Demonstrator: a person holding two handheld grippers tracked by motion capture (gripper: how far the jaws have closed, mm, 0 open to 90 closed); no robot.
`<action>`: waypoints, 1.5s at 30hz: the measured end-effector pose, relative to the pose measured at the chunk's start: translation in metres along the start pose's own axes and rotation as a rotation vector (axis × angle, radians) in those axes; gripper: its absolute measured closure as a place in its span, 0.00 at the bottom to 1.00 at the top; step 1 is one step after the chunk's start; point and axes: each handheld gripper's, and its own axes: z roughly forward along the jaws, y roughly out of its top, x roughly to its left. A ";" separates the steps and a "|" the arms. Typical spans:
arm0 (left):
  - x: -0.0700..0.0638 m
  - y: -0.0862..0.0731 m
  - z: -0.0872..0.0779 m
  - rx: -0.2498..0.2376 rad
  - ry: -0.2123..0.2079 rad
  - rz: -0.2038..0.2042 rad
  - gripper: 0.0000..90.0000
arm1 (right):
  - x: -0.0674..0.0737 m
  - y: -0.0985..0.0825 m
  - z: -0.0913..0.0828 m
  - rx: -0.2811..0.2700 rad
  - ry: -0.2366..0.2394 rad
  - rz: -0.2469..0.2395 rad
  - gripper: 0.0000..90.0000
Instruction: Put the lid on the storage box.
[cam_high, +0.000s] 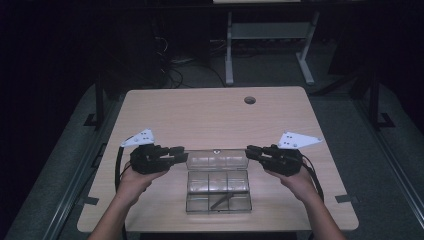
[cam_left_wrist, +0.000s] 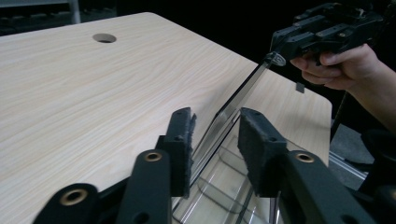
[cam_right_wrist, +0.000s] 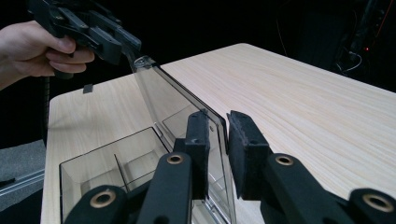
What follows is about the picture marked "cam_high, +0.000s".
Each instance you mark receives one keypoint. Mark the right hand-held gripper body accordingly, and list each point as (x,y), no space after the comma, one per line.
(283,161)

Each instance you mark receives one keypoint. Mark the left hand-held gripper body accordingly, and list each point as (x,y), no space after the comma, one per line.
(148,160)

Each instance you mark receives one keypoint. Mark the clear plastic compartment box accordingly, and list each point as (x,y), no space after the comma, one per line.
(218,181)

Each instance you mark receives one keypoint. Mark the person's left hand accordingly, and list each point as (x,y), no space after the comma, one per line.
(136,186)

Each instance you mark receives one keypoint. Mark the person's right hand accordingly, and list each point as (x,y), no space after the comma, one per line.
(298,186)

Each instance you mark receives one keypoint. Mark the dark tape strip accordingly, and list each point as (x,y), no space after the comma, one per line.
(88,201)
(346,199)

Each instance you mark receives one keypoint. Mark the black metal stand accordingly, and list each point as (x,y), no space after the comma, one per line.
(99,100)
(375,100)

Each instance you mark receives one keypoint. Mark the grey metal floor rail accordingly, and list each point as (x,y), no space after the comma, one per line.
(393,160)
(76,180)

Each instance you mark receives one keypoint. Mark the grey metal desk frame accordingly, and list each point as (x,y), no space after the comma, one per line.
(266,31)

